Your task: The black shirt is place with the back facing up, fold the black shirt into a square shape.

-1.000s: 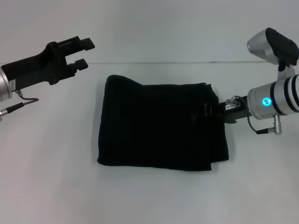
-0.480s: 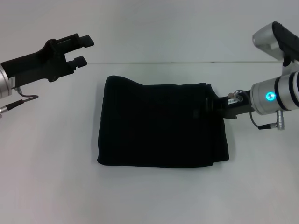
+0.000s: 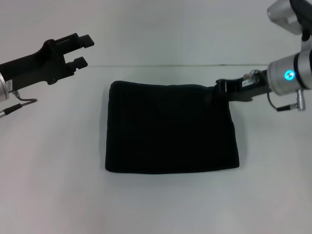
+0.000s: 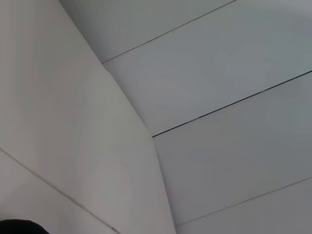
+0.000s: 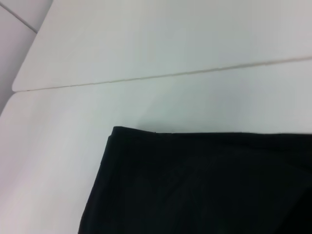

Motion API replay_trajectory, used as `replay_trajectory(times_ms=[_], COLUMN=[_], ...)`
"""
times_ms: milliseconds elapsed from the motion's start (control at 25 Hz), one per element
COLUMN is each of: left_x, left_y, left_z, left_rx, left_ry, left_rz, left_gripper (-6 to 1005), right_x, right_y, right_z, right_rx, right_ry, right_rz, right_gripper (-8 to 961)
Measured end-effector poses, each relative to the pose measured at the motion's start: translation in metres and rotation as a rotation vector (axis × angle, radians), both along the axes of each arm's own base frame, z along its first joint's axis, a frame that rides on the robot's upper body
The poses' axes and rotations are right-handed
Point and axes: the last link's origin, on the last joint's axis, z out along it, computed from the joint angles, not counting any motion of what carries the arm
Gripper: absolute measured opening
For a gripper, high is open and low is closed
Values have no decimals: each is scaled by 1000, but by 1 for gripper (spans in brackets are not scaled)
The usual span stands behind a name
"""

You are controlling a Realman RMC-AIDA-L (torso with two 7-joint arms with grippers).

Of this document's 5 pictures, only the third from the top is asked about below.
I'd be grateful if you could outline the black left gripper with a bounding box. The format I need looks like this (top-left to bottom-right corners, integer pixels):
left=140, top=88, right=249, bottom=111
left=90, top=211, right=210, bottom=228
left=0, top=33, right=95, bottom=93

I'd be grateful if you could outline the left arm cable with plug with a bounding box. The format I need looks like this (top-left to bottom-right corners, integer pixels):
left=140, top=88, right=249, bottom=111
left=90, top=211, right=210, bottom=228
left=0, top=90, right=38, bottom=120

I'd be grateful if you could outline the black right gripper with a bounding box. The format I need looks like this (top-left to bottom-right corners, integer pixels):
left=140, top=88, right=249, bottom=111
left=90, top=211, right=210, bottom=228
left=215, top=70, right=270, bottom=102

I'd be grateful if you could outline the right arm cable with plug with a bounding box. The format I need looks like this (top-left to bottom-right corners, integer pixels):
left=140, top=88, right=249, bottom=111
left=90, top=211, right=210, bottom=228
left=266, top=88, right=307, bottom=113

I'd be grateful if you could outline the arm cable with plug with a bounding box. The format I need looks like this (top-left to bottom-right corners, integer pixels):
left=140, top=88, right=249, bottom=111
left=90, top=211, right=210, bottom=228
left=0, top=90, right=38, bottom=120
left=266, top=88, right=307, bottom=113

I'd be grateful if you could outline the small grey gripper wire clip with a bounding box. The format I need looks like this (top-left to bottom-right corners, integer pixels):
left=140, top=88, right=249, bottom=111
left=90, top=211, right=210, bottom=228
left=244, top=70, right=260, bottom=83

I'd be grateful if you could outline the black shirt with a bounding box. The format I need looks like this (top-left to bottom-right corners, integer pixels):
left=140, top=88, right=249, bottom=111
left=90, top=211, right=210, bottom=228
left=104, top=80, right=241, bottom=175

